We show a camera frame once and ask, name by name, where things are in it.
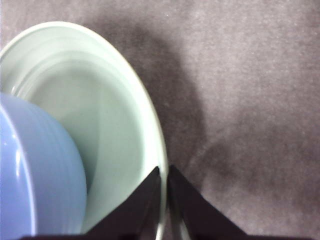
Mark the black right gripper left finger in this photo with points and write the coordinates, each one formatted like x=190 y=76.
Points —
x=132 y=217

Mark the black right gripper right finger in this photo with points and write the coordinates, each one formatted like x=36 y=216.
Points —
x=197 y=217

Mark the blue bowl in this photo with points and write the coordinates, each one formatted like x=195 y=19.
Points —
x=45 y=175

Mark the green plate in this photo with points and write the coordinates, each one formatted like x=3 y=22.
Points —
x=100 y=112

